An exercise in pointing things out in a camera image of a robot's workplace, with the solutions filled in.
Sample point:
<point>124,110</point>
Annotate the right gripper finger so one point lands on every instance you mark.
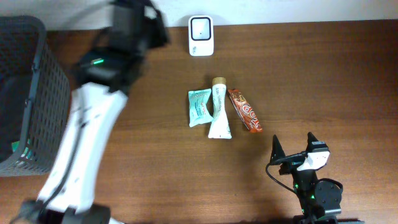
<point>312,142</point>
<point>277,153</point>

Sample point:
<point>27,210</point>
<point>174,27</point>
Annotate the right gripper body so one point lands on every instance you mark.
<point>288,167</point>

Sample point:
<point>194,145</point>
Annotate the orange-brown chocolate bar wrapper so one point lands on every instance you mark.
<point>245,111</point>

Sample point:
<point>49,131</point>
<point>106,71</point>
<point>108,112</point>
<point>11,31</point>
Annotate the white tube with brown cap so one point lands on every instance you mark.
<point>219,128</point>

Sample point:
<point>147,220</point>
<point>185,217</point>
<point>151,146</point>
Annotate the teal snack packet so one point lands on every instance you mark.
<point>198,110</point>

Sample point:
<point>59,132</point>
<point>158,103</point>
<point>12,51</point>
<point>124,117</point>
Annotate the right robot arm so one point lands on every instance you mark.
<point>319,198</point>

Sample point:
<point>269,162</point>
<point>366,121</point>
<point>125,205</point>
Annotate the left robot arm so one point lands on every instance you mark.
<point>104,76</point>

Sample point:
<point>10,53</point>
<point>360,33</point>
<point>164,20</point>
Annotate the white barcode scanner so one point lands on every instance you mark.
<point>201,36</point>

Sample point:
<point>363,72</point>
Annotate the grey plastic mesh basket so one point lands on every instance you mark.
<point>35,94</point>

